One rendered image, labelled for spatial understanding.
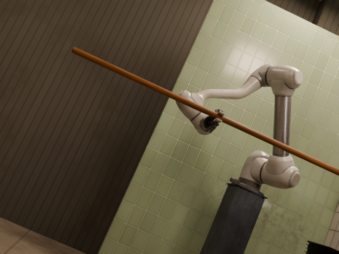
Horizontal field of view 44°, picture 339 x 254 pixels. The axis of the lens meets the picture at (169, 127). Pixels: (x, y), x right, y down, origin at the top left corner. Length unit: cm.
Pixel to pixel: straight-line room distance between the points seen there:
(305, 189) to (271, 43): 123
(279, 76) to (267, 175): 62
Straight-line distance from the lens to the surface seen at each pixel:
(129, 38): 426
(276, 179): 267
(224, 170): 336
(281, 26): 376
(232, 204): 271
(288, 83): 256
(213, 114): 208
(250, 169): 278
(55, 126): 407
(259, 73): 267
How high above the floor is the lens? 69
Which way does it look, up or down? 10 degrees up
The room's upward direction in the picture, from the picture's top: 24 degrees clockwise
